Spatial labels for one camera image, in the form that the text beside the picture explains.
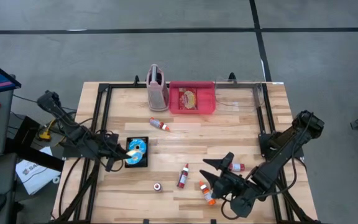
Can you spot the pink box grater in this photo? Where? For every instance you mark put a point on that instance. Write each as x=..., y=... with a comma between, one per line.
x=158, y=99

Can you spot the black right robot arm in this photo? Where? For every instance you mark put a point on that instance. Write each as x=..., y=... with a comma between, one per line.
x=280, y=155

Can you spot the dark red glue bottle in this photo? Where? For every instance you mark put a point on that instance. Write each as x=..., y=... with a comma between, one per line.
x=183, y=178

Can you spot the red snack packet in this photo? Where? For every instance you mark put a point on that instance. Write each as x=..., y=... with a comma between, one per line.
x=187, y=99

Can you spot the orange glue bottle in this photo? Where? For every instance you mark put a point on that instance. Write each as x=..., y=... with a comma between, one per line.
x=206, y=194

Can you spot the black table clamp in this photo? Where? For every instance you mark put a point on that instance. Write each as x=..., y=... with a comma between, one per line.
x=232, y=77
x=213, y=221
x=136, y=80
x=146, y=221

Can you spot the red plastic tray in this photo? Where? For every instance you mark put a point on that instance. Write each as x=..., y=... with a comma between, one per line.
x=205, y=102

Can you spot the black support strut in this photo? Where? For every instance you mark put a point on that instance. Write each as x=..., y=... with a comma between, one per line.
x=36, y=157

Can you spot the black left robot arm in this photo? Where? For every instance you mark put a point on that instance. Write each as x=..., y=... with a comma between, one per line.
x=73, y=132

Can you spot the blue frosted toy donut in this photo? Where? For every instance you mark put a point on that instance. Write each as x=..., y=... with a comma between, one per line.
x=136, y=160
x=142, y=143

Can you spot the brown bottle with orange tip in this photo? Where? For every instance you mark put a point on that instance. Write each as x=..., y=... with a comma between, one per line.
x=158, y=123

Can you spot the black perforated tray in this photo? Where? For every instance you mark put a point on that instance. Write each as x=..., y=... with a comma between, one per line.
x=145, y=161

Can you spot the black aluminium table frame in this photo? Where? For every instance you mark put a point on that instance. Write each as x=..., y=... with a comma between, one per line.
x=129, y=85

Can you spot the white printed box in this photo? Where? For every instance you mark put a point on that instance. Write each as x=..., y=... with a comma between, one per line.
x=36, y=180

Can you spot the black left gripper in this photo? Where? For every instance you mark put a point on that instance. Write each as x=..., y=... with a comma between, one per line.
x=109, y=146

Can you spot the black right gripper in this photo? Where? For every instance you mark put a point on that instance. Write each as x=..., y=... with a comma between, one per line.
x=235, y=186

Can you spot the clear plastic tray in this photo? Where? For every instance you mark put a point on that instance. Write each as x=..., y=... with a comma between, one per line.
x=238, y=99

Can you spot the small round cap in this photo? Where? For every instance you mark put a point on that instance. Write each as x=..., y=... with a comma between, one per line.
x=157, y=186

